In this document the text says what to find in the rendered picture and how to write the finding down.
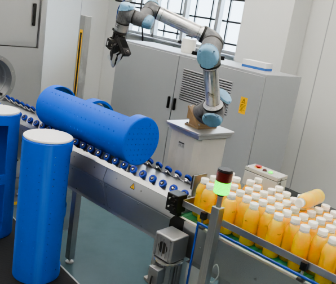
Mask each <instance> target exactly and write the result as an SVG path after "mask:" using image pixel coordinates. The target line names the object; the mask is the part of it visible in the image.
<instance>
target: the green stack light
mask: <svg viewBox="0 0 336 284"><path fill-rule="evenodd" d="M230 188H231V183H230V184H223V183H220V182H218V181H216V180H215V184H214V190H213V192H214V193H215V194H218V195H221V196H227V195H229V192H230Z"/></svg>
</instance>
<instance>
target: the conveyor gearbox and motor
mask: <svg viewBox="0 0 336 284"><path fill-rule="evenodd" d="M188 238H189V235H188V234H186V233H184V232H182V231H181V230H178V229H176V228H175V227H173V226H170V227H167V228H164V229H161V230H158V231H157V232H156V239H155V243H154V249H153V254H154V255H153V258H154V260H155V261H156V262H155V263H154V264H152V265H150V266H149V271H148V278H147V280H148V281H149V284H151V283H152V284H177V280H178V274H179V268H180V265H182V263H183V261H184V258H185V254H186V250H187V244H188Z"/></svg>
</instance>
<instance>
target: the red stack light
mask: <svg viewBox="0 0 336 284"><path fill-rule="evenodd" d="M232 178H233V173H232V174H224V173H221V172H219V171H218V170H217V172H216V178H215V180H216V181H218V182H220V183H223V184H230V183H231V182H232Z"/></svg>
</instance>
